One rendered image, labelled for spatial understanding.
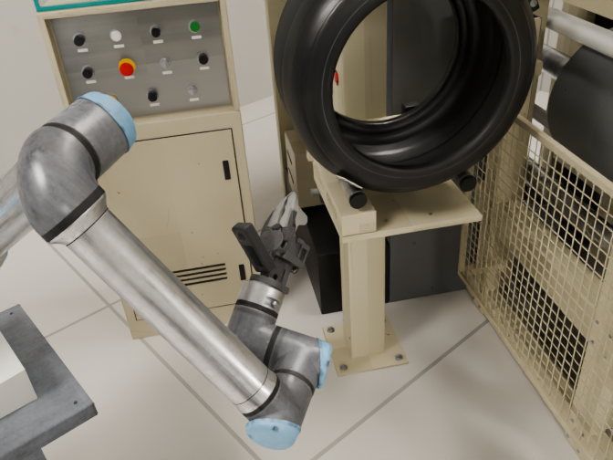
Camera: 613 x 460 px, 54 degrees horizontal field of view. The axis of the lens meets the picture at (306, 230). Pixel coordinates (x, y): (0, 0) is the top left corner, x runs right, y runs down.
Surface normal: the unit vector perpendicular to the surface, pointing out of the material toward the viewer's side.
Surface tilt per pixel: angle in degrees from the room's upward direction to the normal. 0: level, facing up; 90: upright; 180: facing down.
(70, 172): 51
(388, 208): 0
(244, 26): 90
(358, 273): 90
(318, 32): 68
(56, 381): 0
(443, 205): 0
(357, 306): 90
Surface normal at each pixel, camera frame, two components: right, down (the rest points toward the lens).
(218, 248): 0.19, 0.52
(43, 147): -0.04, -0.48
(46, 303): -0.07, -0.84
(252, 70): 0.66, 0.37
